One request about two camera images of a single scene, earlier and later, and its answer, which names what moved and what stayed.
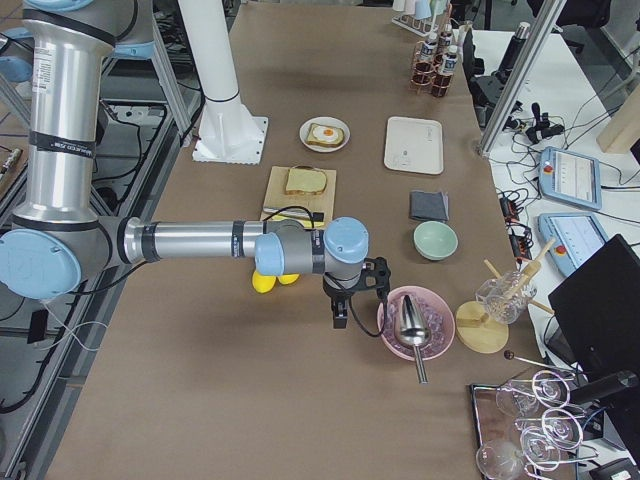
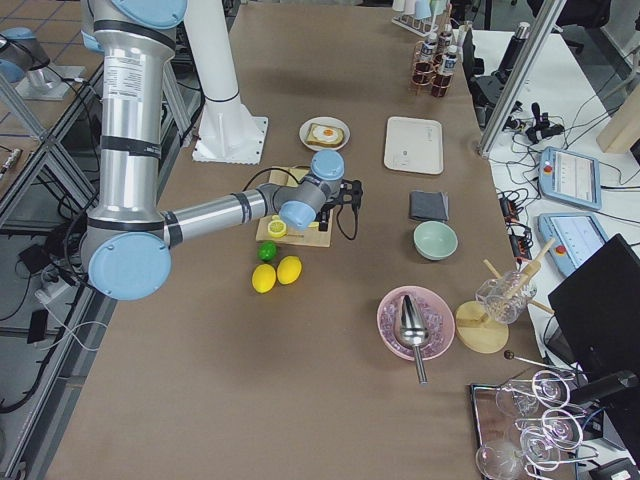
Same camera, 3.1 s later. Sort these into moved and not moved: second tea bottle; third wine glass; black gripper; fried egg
Moved: black gripper
Not moved: second tea bottle; fried egg; third wine glass
